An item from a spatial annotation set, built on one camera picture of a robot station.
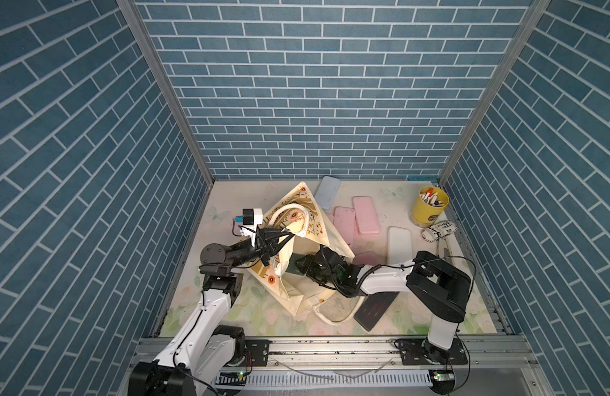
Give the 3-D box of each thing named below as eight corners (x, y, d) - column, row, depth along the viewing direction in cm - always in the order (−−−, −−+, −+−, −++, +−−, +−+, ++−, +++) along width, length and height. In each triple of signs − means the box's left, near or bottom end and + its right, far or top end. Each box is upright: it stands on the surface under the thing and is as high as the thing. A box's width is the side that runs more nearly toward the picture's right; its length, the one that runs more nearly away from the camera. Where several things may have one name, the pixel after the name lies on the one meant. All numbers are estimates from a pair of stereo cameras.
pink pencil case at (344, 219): (334, 246, 99) (335, 242, 97) (332, 210, 111) (333, 206, 109) (357, 246, 99) (358, 242, 97) (353, 210, 111) (354, 206, 109)
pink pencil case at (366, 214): (357, 236, 105) (358, 231, 102) (352, 201, 118) (353, 195, 115) (378, 236, 105) (380, 231, 102) (372, 201, 118) (373, 195, 115)
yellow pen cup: (412, 229, 105) (424, 208, 94) (405, 207, 113) (415, 185, 102) (439, 229, 106) (453, 208, 95) (430, 207, 113) (443, 186, 102)
